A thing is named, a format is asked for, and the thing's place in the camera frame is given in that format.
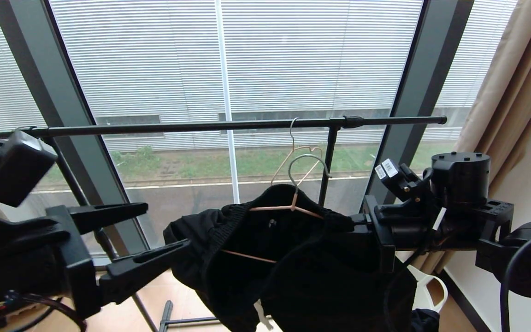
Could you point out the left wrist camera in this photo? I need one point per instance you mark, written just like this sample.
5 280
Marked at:
14 168

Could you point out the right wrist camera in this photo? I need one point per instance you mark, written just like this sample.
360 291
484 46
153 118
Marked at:
401 182

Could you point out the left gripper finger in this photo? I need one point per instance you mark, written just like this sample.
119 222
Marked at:
132 269
104 211

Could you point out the black garment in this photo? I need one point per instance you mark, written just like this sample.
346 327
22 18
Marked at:
424 322
302 281

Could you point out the white laundry basket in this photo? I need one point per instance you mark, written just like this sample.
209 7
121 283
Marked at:
424 290

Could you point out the beige curtain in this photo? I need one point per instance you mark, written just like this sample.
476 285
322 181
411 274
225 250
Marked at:
519 87

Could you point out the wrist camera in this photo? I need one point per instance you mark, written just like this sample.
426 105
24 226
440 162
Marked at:
401 182
14 168

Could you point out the black clothes rack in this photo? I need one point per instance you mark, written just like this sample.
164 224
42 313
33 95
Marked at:
178 127

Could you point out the window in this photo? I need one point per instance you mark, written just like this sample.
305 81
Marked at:
155 60

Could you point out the pink clothes hanger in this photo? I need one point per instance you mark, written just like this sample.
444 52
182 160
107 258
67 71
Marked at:
292 207
293 150

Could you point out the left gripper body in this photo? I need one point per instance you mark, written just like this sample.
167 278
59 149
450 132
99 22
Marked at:
26 263

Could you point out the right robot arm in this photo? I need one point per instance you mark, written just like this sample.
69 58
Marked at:
461 182

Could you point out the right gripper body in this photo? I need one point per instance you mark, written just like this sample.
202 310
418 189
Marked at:
413 230

